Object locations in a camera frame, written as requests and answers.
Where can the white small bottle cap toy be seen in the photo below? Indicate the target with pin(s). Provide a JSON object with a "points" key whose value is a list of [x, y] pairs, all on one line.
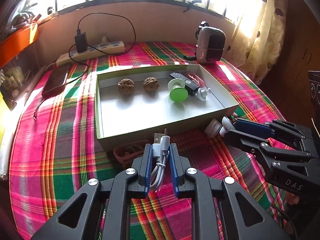
{"points": [[202, 93]]}

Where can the white shallow cardboard box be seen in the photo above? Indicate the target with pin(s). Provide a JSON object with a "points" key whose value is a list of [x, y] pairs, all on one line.
{"points": [[124, 118]]}

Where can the black camera unit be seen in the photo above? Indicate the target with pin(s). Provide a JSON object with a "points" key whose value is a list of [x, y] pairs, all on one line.
{"points": [[314, 82]]}

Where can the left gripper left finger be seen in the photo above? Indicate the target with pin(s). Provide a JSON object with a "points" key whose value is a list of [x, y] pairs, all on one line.
{"points": [[143, 165]]}

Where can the black smartphone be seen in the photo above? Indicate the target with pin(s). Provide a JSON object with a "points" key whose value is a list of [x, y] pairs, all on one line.
{"points": [[56, 82]]}

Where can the brown walnut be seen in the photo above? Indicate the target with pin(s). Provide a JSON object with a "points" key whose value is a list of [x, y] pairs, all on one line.
{"points": [[151, 84], [126, 86]]}

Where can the white round cap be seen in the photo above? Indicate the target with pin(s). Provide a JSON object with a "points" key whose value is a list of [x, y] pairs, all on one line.
{"points": [[213, 128]]}

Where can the green white spool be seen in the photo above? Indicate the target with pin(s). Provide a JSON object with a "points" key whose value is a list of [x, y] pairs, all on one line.
{"points": [[178, 92]]}

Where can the cream dotted curtain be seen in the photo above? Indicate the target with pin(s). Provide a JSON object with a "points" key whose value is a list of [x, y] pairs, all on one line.
{"points": [[258, 37]]}

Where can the white power strip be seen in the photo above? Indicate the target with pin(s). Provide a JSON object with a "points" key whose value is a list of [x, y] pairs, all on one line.
{"points": [[91, 53]]}

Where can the pink ear hook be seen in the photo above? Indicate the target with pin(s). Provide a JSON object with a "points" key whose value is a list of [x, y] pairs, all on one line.
{"points": [[196, 79]]}

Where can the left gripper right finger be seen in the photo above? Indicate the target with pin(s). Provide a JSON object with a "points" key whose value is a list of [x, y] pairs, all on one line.
{"points": [[178, 166]]}

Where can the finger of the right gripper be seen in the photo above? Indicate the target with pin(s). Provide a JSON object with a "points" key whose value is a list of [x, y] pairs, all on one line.
{"points": [[243, 141], [253, 128]]}

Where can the black charger adapter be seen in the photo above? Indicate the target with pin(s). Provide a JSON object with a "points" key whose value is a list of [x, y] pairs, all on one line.
{"points": [[80, 41]]}

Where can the black remote control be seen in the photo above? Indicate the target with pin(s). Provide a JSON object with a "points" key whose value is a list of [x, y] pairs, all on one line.
{"points": [[190, 85]]}

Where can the small grey mesh heater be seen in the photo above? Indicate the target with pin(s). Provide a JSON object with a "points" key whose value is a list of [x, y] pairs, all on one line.
{"points": [[210, 43]]}

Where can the plaid pink green cloth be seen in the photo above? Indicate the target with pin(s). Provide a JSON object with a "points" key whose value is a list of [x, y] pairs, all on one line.
{"points": [[54, 155]]}

